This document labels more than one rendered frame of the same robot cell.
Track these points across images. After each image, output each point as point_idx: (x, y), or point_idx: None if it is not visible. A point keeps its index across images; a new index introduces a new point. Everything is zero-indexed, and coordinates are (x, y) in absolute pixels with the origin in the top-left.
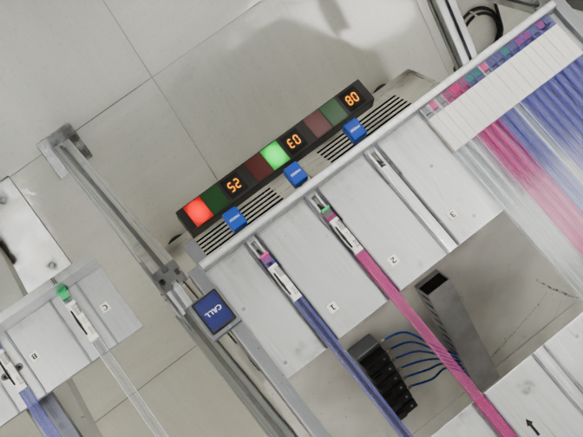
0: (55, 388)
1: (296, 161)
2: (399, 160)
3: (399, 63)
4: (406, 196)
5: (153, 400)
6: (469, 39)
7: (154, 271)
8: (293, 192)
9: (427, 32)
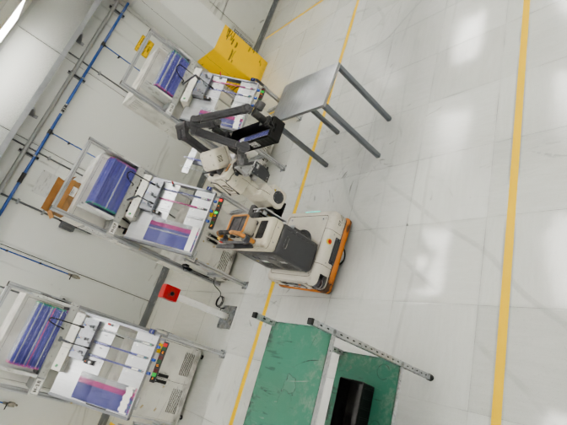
0: None
1: (212, 212)
2: (199, 221)
3: (229, 283)
4: (196, 217)
5: (238, 214)
6: (212, 275)
7: (223, 193)
8: (209, 207)
9: (228, 292)
